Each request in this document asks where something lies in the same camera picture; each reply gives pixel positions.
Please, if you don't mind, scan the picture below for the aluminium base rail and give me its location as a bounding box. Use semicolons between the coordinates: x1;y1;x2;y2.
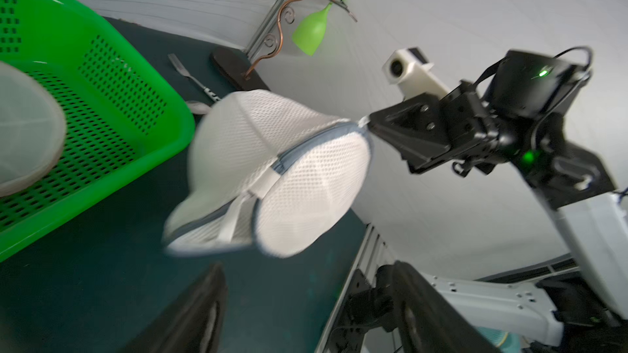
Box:
315;224;395;353

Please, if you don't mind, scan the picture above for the green plastic basket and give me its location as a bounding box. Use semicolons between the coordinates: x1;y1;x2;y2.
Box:
1;0;195;259

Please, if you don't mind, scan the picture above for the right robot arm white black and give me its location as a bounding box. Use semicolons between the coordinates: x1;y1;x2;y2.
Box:
319;48;627;352

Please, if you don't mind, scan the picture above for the metal cup holder stand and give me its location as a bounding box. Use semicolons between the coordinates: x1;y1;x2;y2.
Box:
210;0;358;91

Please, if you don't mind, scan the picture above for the white mesh laundry bag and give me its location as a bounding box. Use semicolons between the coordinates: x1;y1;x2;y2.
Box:
163;90;372;258

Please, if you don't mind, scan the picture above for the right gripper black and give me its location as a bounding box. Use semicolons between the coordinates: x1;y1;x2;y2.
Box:
368;81;510;176

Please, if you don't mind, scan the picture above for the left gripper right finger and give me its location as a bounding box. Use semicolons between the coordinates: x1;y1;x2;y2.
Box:
390;261;499;353

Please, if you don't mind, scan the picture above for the green plastic wine glass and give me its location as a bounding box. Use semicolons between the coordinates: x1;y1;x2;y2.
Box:
291;3;332;57

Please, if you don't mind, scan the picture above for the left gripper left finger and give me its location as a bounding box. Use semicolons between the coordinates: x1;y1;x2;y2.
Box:
121;263;228;353

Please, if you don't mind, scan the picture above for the round white mesh bag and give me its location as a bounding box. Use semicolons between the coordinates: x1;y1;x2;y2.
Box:
1;62;67;197

